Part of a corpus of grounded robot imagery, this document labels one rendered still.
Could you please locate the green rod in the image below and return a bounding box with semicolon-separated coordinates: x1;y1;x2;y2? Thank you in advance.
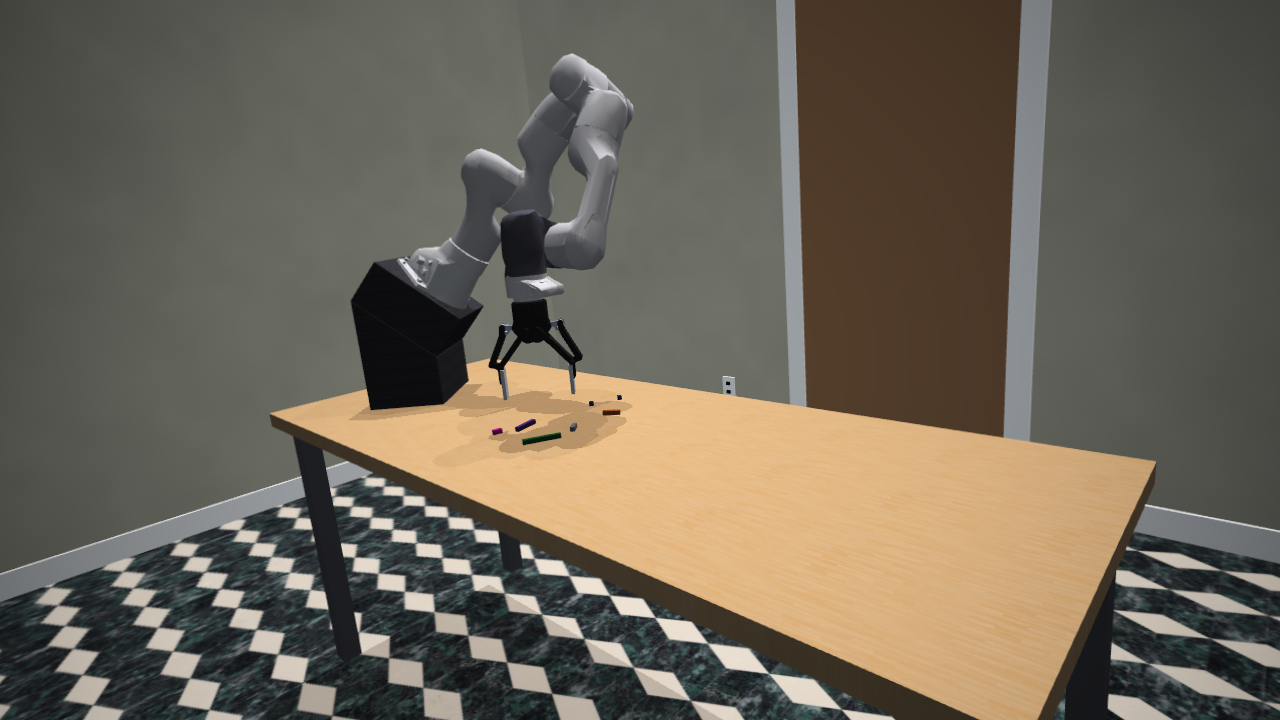
522;432;561;445

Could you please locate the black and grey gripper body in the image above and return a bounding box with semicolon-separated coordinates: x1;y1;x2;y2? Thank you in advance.
511;299;550;345

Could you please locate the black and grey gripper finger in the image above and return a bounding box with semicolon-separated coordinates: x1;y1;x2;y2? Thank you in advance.
488;323;529;400
534;319;582;395

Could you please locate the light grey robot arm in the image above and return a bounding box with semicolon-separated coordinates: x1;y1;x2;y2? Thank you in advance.
397;54;634;309

